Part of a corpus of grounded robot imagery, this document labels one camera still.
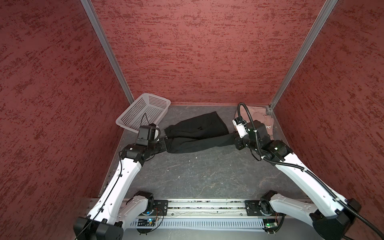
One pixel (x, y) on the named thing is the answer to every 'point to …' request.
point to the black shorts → (206, 132)
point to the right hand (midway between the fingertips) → (234, 137)
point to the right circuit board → (270, 225)
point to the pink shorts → (257, 113)
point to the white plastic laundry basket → (146, 110)
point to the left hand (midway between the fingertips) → (166, 146)
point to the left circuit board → (150, 222)
